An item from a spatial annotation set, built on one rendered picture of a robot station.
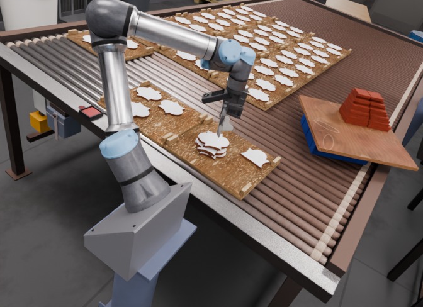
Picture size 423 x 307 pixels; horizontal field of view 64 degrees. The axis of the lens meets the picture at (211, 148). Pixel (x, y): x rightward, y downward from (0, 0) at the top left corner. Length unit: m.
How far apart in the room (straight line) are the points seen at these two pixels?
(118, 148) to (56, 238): 1.34
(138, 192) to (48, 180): 1.64
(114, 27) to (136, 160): 0.39
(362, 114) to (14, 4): 3.23
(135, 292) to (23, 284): 0.89
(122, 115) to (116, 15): 0.31
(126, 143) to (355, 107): 1.26
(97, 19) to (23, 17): 2.87
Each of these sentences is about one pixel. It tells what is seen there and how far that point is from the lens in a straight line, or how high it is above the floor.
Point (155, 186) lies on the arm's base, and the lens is 1.03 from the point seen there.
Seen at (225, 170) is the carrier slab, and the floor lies 0.94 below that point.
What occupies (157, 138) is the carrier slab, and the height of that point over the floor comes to 0.94.
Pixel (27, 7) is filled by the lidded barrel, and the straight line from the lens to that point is 3.90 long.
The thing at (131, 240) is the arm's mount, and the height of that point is 1.07.
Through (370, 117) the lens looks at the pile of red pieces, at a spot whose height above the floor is 1.10.
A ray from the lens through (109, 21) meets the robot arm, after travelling 1.07.
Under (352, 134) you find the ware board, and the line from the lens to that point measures 1.82.
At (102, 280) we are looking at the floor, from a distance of 2.11.
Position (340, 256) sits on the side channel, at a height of 0.95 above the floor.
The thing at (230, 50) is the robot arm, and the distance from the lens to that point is 1.09.
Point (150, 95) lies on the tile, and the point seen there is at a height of 0.95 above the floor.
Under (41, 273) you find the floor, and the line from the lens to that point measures 2.16.
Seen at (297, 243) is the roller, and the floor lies 0.91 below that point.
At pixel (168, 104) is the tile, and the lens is 1.71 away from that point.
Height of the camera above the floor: 1.83
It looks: 37 degrees down
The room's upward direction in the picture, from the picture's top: 16 degrees clockwise
